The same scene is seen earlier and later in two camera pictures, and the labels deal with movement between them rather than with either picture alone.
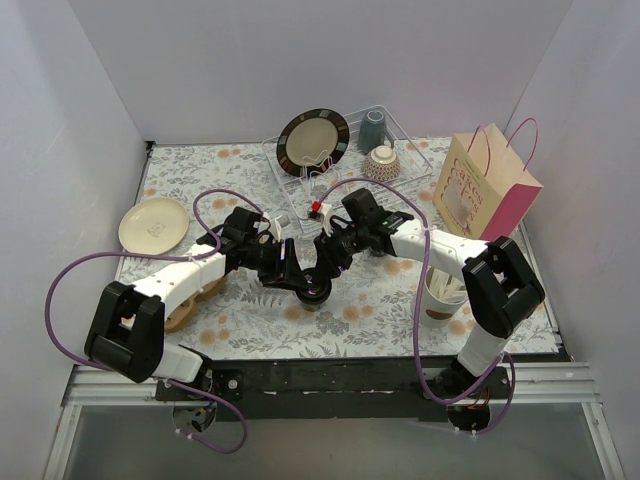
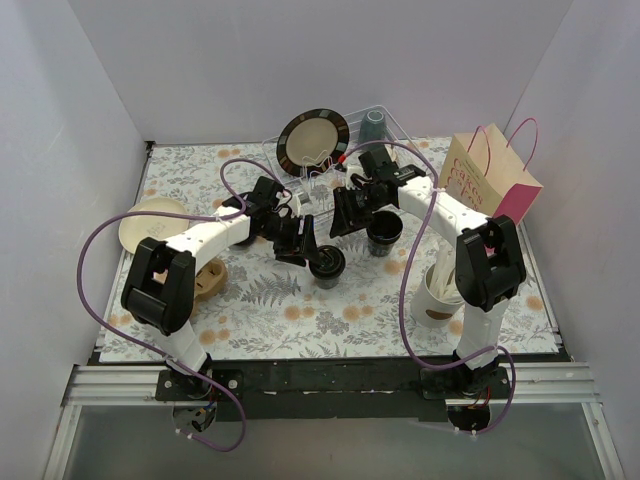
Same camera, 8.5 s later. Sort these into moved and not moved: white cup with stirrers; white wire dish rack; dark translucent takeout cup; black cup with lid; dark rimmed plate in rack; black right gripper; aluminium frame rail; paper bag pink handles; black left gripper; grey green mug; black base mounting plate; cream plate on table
Moved: dark translucent takeout cup; black cup with lid; black right gripper; black left gripper
Not moved: paper bag pink handles; white wire dish rack; dark rimmed plate in rack; aluminium frame rail; black base mounting plate; grey green mug; white cup with stirrers; cream plate on table
